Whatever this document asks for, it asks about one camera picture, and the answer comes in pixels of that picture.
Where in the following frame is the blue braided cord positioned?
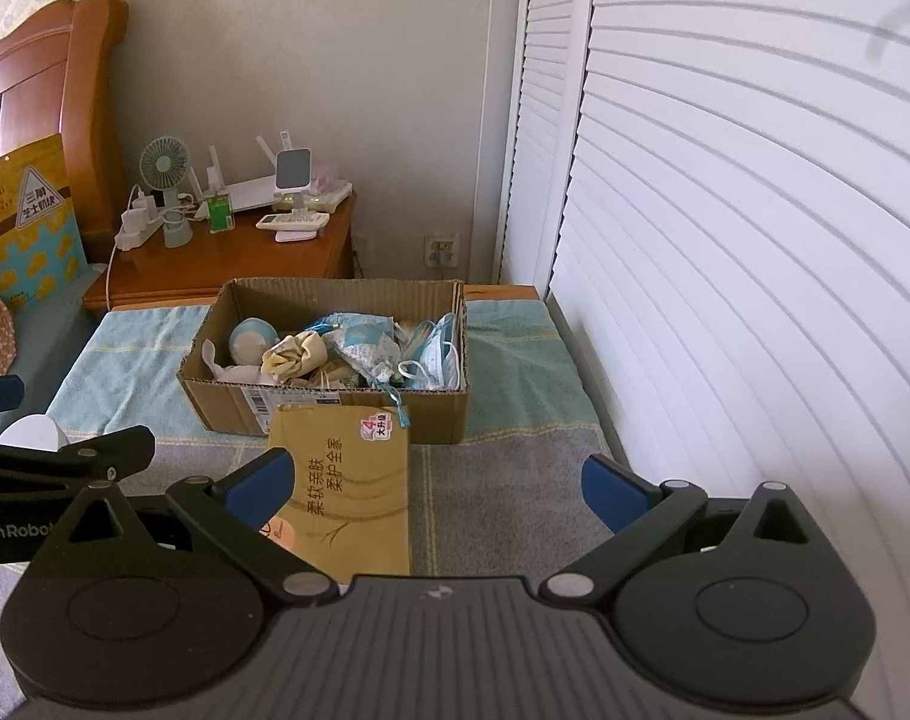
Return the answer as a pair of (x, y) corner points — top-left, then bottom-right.
(305, 317), (412, 430)

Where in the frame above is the brown cardboard box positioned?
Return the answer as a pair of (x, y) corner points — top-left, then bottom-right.
(177, 277), (471, 445)

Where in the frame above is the small screen on stand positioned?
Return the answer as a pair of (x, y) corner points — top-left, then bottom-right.
(273, 148), (315, 243)

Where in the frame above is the gold tissue pack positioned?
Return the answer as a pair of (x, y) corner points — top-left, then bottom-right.
(264, 403), (412, 578)

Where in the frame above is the yellow snack bag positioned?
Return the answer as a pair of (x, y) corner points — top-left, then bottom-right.
(0, 133), (90, 308)

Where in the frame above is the white wall socket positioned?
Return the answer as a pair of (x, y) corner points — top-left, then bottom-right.
(423, 232), (462, 269)

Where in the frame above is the wooden headboard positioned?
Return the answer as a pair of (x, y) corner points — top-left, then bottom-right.
(0, 0), (130, 271)

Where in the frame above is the wooden nightstand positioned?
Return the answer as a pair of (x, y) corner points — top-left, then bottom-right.
(83, 191), (357, 316)

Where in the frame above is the clear jar with white lid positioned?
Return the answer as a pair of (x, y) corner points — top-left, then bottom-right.
(0, 412), (72, 458)

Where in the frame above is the round blue plush toy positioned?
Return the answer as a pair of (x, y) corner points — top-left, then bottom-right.
(228, 317), (280, 367)

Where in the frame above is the stack of blue face masks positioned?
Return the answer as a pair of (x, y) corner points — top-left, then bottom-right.
(399, 313), (465, 391)

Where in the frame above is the white power cable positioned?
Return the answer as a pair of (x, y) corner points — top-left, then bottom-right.
(105, 236), (124, 310)

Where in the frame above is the light blue towel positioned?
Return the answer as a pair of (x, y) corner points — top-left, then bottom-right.
(46, 300), (613, 445)

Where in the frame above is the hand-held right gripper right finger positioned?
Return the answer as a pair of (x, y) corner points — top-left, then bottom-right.
(539, 455), (831, 605)

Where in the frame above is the narrow white louvered door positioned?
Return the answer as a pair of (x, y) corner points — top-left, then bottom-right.
(492, 0), (600, 291)

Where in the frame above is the wide white louvered door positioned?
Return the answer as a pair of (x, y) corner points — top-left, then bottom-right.
(549, 0), (910, 691)

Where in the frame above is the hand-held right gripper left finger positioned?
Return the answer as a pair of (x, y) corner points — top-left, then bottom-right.
(50, 448), (341, 605)

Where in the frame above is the beige drawstring pouch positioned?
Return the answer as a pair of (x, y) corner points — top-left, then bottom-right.
(309, 364), (366, 391)

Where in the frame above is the white cloth piece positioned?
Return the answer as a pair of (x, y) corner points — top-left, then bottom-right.
(202, 340), (265, 388)

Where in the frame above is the small green desk fan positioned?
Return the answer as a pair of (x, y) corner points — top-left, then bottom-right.
(140, 136), (196, 249)

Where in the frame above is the white router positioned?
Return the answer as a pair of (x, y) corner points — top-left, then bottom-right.
(188, 131), (352, 212)

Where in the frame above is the white power strip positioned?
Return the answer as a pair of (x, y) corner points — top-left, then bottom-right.
(116, 184), (163, 251)

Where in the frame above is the white remote control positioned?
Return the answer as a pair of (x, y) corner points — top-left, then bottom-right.
(256, 211), (329, 233)

